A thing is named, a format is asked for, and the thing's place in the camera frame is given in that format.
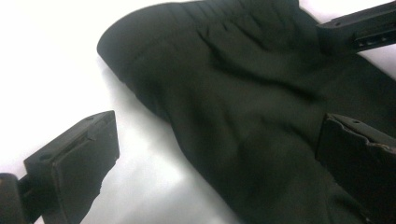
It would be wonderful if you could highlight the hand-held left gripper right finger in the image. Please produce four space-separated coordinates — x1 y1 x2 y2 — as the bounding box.
314 113 396 224

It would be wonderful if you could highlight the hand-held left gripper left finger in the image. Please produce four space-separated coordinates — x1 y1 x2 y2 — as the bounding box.
22 109 121 224

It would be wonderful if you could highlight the black garment with blue print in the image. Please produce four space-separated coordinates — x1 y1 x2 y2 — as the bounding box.
96 0 396 224

